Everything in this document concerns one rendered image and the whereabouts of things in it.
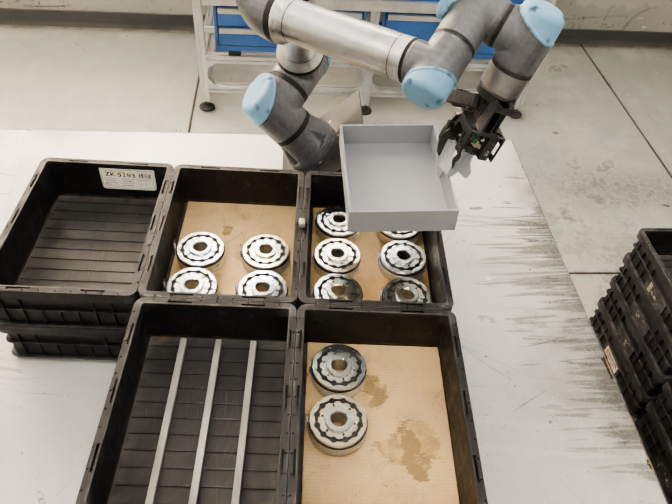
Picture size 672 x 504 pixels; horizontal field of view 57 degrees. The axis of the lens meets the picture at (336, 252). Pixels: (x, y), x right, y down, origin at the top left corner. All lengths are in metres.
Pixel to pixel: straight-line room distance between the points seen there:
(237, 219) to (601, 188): 2.16
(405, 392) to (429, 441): 0.10
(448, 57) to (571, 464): 0.82
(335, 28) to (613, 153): 2.58
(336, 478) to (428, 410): 0.22
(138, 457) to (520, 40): 0.93
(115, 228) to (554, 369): 1.04
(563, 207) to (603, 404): 1.70
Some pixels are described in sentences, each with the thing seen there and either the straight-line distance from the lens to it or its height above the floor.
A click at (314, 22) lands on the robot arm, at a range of 1.12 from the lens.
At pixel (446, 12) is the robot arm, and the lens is 1.09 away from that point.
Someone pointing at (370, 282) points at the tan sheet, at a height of 0.83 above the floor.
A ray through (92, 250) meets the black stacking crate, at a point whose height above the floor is 0.83.
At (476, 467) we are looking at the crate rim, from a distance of 1.05.
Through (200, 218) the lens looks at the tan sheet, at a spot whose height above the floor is 0.83.
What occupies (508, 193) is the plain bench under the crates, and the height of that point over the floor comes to 0.70.
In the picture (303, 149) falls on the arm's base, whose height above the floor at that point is 0.88.
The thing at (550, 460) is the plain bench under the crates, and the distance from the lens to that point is 1.35.
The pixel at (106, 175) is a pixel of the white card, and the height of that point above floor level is 0.90.
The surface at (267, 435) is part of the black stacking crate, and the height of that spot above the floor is 0.83.
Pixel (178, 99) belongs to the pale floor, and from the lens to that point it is 3.47.
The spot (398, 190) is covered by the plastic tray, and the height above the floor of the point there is 1.05.
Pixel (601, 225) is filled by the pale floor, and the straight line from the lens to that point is 3.03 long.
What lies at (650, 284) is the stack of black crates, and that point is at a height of 0.52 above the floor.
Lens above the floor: 1.83
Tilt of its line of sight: 46 degrees down
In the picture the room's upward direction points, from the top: 5 degrees clockwise
